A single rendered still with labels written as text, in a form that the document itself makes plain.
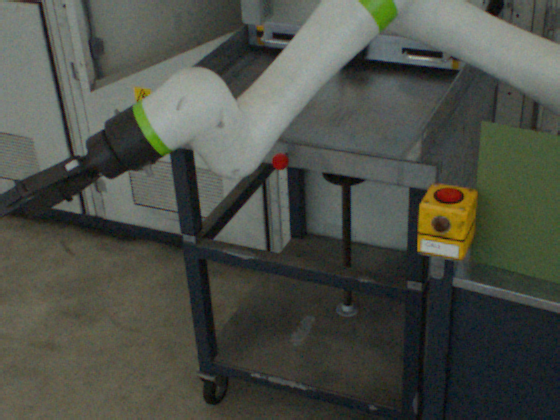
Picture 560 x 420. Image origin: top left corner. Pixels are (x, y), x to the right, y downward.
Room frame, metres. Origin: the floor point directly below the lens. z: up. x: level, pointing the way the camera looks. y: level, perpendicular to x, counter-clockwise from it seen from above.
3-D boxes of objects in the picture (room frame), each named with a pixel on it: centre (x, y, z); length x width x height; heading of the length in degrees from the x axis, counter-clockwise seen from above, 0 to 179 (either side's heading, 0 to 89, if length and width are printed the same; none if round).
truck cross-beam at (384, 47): (2.00, -0.14, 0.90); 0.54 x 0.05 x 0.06; 66
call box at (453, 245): (1.28, -0.24, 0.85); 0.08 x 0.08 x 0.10; 66
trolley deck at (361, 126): (1.91, -0.11, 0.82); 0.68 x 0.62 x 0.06; 156
